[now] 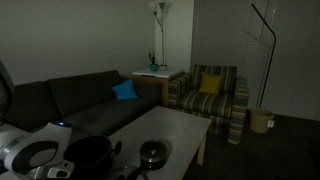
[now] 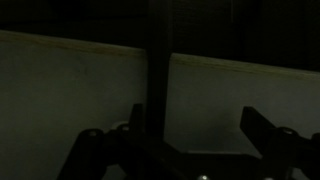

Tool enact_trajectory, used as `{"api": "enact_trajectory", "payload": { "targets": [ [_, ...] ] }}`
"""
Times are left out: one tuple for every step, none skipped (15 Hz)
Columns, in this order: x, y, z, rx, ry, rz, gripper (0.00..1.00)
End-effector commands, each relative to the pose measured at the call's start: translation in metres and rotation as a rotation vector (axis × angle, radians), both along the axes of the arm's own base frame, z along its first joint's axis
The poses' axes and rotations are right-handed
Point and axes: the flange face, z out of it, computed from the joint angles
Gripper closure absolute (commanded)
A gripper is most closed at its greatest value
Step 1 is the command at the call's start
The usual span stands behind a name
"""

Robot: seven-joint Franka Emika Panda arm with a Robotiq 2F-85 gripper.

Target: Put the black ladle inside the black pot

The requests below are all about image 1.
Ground blue throw pillow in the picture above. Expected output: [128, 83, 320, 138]
[111, 79, 140, 102]

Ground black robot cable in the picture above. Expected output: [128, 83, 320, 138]
[0, 71, 17, 126]

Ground striped armchair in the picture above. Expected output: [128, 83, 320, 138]
[167, 63, 251, 146]

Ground dark grey sofa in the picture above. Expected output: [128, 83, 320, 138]
[0, 69, 165, 158]

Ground small saucepan long black handle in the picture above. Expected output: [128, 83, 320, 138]
[124, 139, 170, 180]

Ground thin black floor lamp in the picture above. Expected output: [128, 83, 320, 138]
[250, 3, 278, 110]

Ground beige waste basket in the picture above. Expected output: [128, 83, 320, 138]
[249, 107, 276, 135]

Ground window blinds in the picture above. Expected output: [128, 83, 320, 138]
[190, 0, 320, 122]

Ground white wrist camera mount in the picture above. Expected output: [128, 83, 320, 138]
[23, 160, 76, 180]

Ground black pot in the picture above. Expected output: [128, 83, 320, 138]
[63, 134, 123, 180]

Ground white floor lamp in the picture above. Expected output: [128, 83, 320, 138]
[147, 0, 170, 72]

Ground potted plant teal pot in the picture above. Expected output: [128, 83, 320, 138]
[147, 48, 160, 73]

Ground yellow throw pillow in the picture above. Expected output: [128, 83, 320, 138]
[198, 72, 226, 96]

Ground wooden side table white top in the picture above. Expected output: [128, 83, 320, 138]
[129, 67, 186, 108]

